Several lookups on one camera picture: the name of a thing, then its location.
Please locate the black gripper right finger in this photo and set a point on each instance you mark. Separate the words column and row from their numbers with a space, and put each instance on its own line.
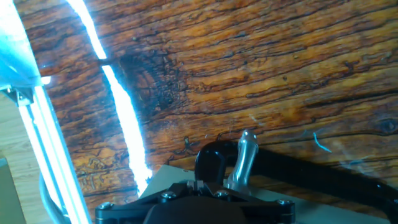
column 255, row 199

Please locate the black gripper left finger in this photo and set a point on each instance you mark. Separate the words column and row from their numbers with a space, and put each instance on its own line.
column 133, row 201

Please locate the aluminium table edge rail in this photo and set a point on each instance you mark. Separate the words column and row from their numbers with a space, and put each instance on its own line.
column 18, row 46

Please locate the black screw clamp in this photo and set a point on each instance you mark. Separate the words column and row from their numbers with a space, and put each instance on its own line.
column 211, row 161

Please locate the brown wooden board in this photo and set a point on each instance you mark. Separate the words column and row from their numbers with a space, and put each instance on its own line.
column 248, row 62

